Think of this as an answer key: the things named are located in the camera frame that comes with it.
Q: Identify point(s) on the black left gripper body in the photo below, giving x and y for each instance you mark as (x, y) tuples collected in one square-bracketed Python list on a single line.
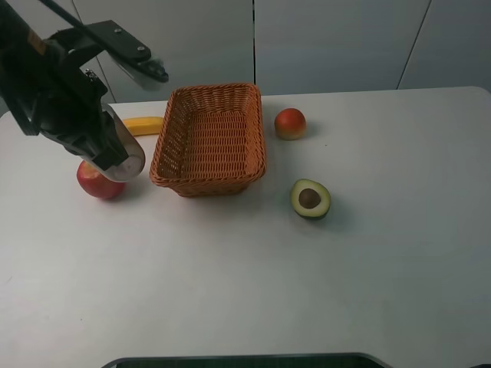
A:
[(45, 89)]

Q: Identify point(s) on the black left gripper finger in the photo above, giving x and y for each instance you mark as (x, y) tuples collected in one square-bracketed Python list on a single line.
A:
[(132, 56)]

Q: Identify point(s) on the grey translucent plastic cup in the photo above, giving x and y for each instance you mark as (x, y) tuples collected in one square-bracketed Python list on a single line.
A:
[(124, 158)]

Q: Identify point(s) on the brown wicker basket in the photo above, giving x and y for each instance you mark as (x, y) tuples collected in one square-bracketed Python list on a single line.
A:
[(211, 141)]

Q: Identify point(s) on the yellow banana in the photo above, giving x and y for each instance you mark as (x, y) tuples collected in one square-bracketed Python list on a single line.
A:
[(143, 126)]

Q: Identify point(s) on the red yellow apple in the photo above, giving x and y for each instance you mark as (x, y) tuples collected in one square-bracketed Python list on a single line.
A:
[(97, 185)]

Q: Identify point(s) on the red orange peach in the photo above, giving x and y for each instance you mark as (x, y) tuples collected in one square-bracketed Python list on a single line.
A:
[(290, 124)]

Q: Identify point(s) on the halved avocado with pit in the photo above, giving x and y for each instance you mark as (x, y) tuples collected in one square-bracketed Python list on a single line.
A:
[(310, 199)]

